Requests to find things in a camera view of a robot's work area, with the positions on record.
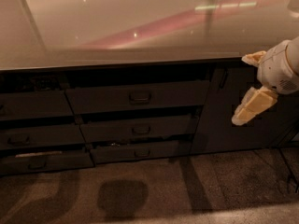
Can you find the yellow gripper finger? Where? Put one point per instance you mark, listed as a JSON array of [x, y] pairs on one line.
[[254, 59], [255, 102]]

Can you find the dark drawer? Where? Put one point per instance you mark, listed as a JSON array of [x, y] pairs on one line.
[[45, 163], [33, 105], [133, 97], [142, 151], [43, 136], [138, 128]]

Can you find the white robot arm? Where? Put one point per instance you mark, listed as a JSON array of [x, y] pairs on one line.
[[277, 71]]

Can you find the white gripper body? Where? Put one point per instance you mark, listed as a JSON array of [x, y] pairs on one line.
[[277, 67]]

